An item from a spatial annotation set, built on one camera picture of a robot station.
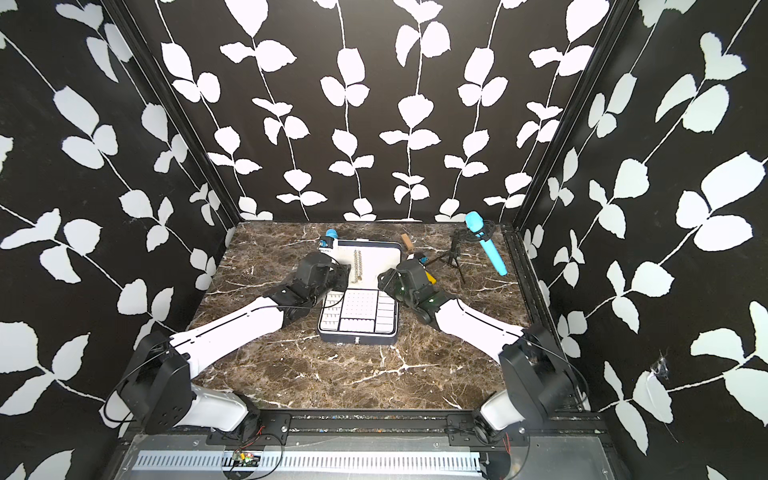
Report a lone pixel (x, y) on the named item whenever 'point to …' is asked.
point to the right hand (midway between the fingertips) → (378, 275)
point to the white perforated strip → (214, 460)
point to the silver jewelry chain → (358, 270)
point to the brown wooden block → (407, 241)
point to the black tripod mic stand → (465, 235)
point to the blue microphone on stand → (475, 222)
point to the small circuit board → (241, 459)
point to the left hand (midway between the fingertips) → (346, 260)
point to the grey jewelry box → (364, 313)
